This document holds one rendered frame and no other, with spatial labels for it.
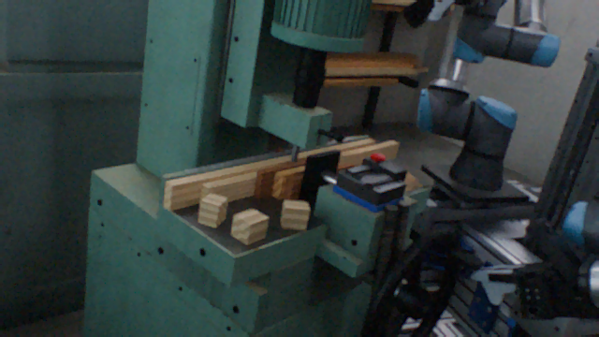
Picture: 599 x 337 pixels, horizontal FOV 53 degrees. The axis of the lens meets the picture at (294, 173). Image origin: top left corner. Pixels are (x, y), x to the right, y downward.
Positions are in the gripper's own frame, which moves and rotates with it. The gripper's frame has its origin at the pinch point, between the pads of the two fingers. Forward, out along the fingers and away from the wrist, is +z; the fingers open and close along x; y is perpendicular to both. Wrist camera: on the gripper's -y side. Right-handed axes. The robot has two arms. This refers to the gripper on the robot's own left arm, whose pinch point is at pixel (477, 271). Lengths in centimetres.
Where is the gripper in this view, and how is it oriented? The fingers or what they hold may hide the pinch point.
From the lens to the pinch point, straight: 114.8
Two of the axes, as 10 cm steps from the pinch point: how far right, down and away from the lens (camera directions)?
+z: -6.9, 1.2, 7.1
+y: 1.7, 9.9, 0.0
